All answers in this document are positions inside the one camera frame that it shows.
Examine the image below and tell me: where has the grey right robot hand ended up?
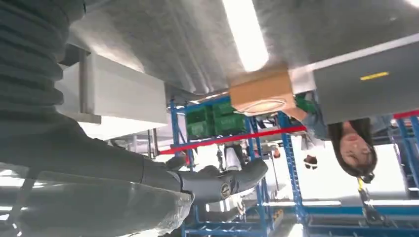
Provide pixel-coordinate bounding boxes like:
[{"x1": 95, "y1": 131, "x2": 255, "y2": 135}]
[{"x1": 0, "y1": 109, "x2": 269, "y2": 237}]

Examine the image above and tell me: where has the white cabinet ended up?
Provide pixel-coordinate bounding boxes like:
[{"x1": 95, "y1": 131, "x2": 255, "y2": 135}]
[{"x1": 55, "y1": 52, "x2": 168, "y2": 125}]

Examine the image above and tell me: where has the green plastic crate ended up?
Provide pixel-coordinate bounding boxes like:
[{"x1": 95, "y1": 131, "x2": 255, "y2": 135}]
[
  {"x1": 186, "y1": 106, "x2": 215, "y2": 138},
  {"x1": 212, "y1": 101, "x2": 248, "y2": 136}
]

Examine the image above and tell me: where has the red barrier belt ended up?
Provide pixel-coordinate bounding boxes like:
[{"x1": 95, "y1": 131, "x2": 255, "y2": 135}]
[{"x1": 159, "y1": 125, "x2": 307, "y2": 155}]

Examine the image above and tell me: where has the person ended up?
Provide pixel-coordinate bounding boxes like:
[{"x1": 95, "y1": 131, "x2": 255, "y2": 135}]
[
  {"x1": 216, "y1": 144, "x2": 248, "y2": 172},
  {"x1": 301, "y1": 114, "x2": 393, "y2": 179}
]

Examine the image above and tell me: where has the brown cardboard box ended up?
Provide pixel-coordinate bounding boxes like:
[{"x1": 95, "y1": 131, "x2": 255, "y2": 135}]
[{"x1": 229, "y1": 67, "x2": 308, "y2": 121}]

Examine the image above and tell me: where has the blue steel shelf rack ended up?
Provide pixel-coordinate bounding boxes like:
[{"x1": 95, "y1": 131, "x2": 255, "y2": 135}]
[
  {"x1": 168, "y1": 95, "x2": 308, "y2": 237},
  {"x1": 394, "y1": 116, "x2": 419, "y2": 197}
]

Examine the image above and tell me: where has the grey panel with yellow label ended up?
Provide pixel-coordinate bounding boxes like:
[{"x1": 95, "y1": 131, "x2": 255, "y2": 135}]
[{"x1": 312, "y1": 33, "x2": 419, "y2": 125}]

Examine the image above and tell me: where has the black and yellow strap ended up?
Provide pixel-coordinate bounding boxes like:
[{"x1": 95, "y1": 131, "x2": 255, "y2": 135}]
[{"x1": 357, "y1": 173, "x2": 388, "y2": 227}]

